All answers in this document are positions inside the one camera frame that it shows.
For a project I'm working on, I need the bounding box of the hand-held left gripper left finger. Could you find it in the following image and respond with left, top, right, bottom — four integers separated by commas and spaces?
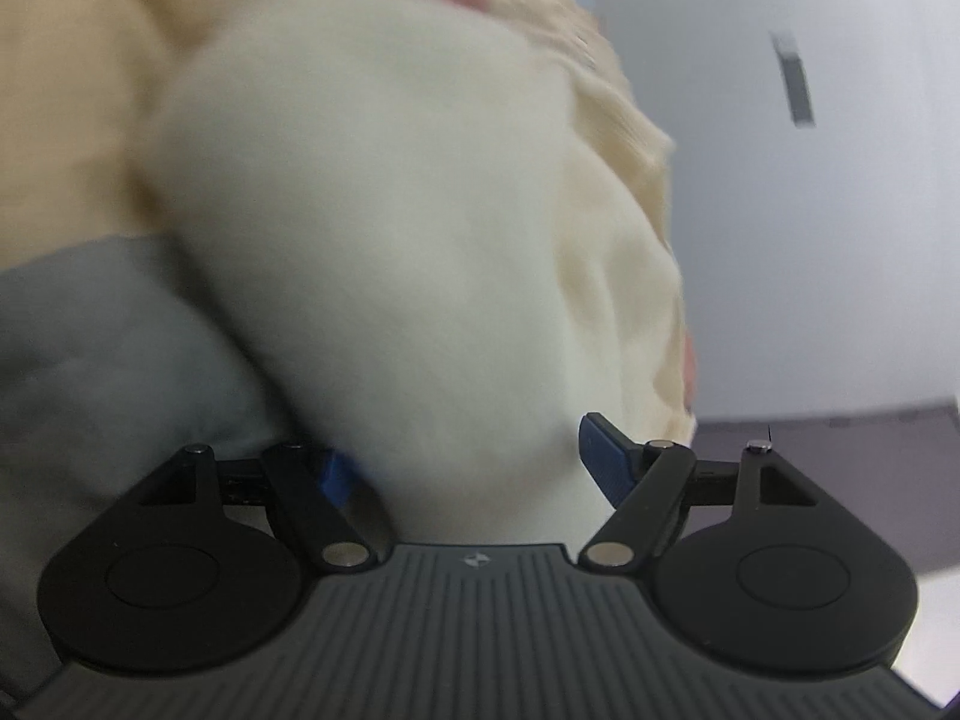
139, 444, 376, 572

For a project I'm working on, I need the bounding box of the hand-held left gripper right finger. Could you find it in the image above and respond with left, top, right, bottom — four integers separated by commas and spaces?
579, 412, 822, 570

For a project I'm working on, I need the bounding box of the cream sweater with blue stripes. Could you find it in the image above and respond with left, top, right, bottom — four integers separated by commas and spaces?
139, 0, 698, 548

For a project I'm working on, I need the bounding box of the grey wardrobe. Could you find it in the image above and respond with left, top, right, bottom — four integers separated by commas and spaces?
694, 401, 960, 578

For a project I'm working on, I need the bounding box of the pastel checkered quilt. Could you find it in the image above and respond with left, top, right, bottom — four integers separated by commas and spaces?
0, 0, 698, 698

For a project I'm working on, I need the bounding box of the grey wall switch panel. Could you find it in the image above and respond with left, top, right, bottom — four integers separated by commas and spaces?
770, 30, 816, 126

